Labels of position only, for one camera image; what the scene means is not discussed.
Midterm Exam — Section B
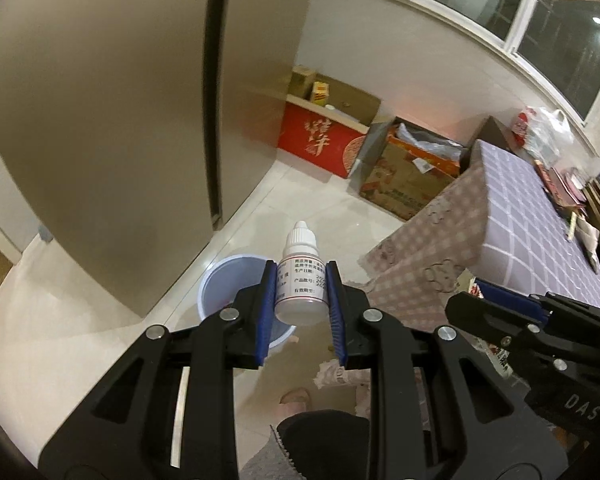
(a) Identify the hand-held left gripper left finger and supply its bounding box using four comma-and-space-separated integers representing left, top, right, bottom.
37, 259, 278, 480

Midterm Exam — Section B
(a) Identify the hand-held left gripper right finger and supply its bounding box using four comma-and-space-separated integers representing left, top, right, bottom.
326, 260, 568, 480

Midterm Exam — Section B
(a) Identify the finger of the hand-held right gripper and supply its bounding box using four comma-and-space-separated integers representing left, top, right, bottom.
445, 294, 542, 357
472, 278, 552, 322

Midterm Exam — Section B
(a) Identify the white dropper bottle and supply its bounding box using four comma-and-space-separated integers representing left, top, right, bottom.
274, 220, 330, 326

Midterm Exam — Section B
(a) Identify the pale blue plastic bucket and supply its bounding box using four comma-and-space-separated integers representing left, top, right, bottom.
199, 255, 298, 352

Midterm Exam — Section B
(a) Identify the crumpled white paper scrap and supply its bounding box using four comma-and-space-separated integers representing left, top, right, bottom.
314, 360, 376, 392

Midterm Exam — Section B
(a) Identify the table with checkered cloth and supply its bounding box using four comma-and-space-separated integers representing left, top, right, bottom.
460, 140, 600, 313

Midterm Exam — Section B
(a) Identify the person's pink slipper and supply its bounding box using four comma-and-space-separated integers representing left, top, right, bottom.
279, 387, 312, 407

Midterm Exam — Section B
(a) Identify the pink gingham tablecloth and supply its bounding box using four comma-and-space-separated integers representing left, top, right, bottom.
357, 182, 501, 396

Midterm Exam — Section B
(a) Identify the crumpled beige paper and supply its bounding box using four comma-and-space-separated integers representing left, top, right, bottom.
577, 220, 600, 261

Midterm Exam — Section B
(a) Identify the long red carton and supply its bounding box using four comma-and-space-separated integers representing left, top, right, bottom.
532, 157, 586, 211

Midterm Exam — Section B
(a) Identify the person's black trouser leg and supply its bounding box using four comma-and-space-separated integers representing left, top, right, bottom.
275, 409, 376, 480

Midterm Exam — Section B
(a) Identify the printed cardboard box with liner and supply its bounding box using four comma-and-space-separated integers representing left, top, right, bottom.
349, 116, 468, 222

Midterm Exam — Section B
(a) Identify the person's grey knit garment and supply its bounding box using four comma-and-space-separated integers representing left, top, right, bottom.
240, 425, 306, 480

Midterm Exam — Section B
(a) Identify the white red plastic bag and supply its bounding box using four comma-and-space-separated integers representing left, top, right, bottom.
511, 106, 575, 168

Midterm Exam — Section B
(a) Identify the red printed box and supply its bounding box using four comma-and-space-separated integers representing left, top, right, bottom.
277, 100, 371, 179

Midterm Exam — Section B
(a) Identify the brown wooden side cabinet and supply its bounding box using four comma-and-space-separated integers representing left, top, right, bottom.
467, 116, 518, 150

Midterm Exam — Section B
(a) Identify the open plain cardboard box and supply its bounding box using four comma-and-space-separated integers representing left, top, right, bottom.
286, 72, 382, 126

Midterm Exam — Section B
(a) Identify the small brown cardboard box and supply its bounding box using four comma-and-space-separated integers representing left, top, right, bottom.
291, 66, 317, 100

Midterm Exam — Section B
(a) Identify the beige refrigerator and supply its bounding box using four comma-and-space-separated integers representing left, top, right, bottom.
0, 0, 326, 318

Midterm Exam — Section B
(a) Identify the white framed window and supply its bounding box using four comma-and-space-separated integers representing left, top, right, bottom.
350, 0, 600, 127

